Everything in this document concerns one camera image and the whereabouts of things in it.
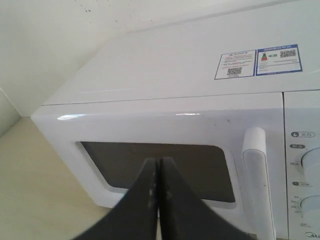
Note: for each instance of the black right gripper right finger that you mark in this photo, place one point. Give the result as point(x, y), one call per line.
point(183, 215)

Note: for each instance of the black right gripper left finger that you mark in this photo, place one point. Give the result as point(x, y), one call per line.
point(135, 216)

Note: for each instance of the white microwave door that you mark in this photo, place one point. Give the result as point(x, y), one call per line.
point(104, 144)

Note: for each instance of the white Midea microwave oven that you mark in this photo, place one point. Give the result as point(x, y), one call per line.
point(180, 61)

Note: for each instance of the lower white timer knob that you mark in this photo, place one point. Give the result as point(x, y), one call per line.
point(310, 208)

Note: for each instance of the upper white control knob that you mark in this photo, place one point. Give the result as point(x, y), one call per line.
point(311, 162)

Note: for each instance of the warning label sticker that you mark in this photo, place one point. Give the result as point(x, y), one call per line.
point(275, 60)

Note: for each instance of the white plastic appliance door handle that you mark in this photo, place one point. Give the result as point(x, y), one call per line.
point(254, 154)

